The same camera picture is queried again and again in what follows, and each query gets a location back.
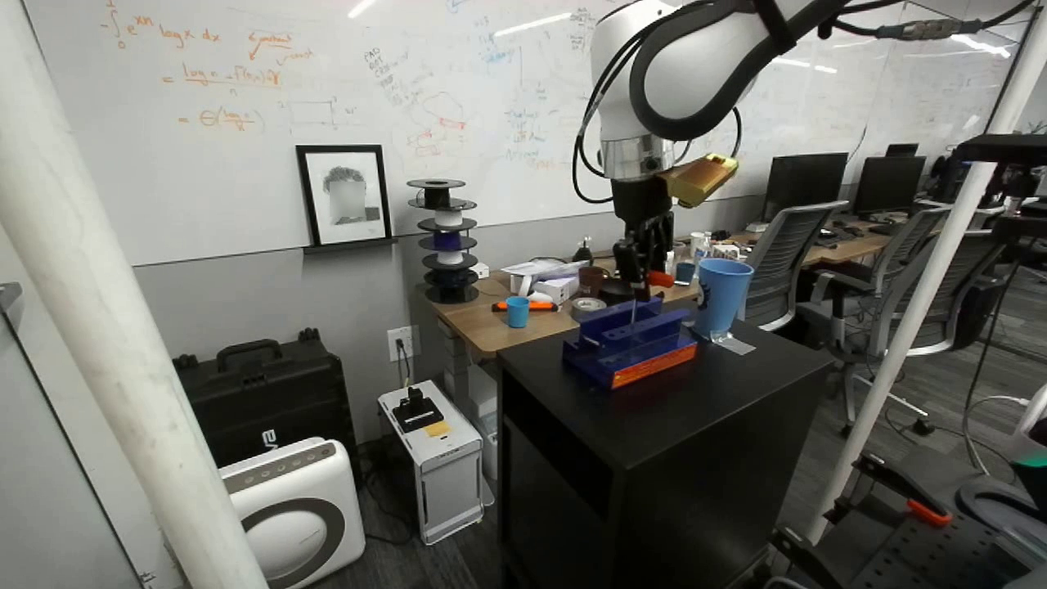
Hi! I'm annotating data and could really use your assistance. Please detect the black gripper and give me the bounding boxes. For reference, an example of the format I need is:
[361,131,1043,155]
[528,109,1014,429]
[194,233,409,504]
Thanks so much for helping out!
[604,175,677,295]

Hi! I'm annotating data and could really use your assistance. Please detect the grey spool with black core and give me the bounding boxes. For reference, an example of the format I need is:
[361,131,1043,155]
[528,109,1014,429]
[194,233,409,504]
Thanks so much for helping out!
[405,176,468,209]

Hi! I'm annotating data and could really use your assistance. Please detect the wooden desk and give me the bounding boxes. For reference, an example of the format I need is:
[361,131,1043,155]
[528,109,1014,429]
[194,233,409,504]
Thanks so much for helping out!
[422,230,894,365]

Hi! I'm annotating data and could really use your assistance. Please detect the thick white pole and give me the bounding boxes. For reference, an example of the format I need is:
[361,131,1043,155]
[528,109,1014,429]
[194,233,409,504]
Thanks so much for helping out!
[0,0,270,589]

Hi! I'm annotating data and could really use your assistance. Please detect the large blue cup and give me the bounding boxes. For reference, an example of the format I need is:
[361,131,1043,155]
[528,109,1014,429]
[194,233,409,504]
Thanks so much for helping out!
[692,254,754,343]

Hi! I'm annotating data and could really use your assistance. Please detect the black stereo camera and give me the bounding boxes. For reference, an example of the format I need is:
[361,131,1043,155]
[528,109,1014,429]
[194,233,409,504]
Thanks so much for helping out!
[947,131,1047,171]

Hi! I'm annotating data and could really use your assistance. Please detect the orange utility tool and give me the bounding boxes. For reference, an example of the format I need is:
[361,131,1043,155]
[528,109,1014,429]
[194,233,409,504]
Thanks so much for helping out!
[486,295,559,319]

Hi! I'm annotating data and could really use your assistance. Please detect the grey square mat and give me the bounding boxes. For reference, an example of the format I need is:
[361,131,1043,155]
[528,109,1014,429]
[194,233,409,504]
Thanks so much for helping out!
[699,331,758,360]

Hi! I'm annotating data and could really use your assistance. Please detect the grey mesh office chair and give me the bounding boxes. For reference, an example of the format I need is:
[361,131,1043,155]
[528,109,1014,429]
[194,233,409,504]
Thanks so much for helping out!
[749,196,850,336]
[811,201,991,437]

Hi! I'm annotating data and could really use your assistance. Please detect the whiteboard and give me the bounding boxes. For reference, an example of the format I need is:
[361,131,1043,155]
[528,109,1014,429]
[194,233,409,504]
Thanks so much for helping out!
[20,0,1025,269]

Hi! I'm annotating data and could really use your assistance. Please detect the small black device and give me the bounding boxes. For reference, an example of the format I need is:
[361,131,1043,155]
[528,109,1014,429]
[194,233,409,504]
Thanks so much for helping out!
[390,383,448,436]

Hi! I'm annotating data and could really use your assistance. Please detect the blue filament spool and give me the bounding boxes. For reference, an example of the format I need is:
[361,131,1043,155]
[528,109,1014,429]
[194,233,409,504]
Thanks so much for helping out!
[415,218,481,254]

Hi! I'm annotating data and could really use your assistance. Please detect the blue and orange tool rack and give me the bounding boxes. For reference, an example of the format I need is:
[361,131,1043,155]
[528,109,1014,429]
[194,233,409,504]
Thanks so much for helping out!
[559,295,703,393]

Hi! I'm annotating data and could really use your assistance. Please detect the white wall outlet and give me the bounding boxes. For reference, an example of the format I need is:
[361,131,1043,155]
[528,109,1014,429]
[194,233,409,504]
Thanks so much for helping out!
[381,323,417,365]

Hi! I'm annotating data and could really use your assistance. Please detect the slim white pole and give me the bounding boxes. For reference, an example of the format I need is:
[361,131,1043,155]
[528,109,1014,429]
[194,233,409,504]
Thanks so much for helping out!
[807,7,1047,547]

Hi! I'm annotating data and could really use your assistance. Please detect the black filament spool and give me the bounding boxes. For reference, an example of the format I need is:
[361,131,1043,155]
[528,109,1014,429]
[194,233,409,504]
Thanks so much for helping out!
[422,266,485,309]

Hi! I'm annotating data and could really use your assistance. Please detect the black and orange hand tool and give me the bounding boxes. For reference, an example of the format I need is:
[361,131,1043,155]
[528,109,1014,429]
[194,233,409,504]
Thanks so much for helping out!
[847,452,955,532]

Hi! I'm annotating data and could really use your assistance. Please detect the black computer monitor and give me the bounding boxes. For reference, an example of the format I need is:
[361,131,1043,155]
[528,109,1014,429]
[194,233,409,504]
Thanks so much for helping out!
[850,155,930,215]
[762,149,850,224]

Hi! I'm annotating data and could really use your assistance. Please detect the black hard case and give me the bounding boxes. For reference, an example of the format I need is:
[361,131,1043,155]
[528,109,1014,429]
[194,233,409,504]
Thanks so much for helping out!
[172,327,361,470]

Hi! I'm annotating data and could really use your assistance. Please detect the black breadboard table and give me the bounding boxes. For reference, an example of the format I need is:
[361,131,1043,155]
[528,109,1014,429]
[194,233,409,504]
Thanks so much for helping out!
[762,452,1047,589]

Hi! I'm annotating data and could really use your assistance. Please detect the black cabinet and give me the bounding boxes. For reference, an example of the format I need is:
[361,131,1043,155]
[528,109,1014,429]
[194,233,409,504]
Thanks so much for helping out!
[495,323,836,589]

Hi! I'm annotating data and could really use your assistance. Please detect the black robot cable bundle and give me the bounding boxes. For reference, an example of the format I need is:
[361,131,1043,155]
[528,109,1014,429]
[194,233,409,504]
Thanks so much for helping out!
[570,0,1041,209]

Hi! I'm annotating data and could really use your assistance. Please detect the tan wrist camera block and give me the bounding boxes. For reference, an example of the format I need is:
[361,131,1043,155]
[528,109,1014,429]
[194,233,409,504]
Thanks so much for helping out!
[665,149,744,212]

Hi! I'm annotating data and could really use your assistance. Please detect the white air purifier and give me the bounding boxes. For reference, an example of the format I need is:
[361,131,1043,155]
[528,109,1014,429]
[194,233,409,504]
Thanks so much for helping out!
[215,436,369,589]

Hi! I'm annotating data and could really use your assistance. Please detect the black framed portrait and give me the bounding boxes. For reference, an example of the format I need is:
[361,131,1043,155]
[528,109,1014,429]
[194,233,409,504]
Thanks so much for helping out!
[293,142,397,253]

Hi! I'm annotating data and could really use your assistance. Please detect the white filament spool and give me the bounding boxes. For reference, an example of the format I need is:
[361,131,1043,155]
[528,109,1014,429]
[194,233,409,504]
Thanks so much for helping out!
[417,245,481,275]
[409,201,481,233]

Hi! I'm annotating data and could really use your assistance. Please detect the white box unit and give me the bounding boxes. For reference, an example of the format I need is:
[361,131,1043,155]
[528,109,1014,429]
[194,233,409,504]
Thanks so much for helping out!
[377,375,486,549]

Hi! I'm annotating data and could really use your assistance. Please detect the orange handle tool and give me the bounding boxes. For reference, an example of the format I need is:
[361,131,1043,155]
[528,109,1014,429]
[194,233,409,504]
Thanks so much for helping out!
[624,266,677,331]

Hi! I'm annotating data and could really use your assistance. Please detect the white cardboard box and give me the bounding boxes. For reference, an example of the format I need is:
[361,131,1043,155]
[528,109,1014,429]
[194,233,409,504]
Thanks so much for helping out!
[499,257,583,309]

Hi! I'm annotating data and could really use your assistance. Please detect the white tape roll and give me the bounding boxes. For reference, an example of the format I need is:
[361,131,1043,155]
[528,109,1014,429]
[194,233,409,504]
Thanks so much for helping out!
[570,295,613,323]

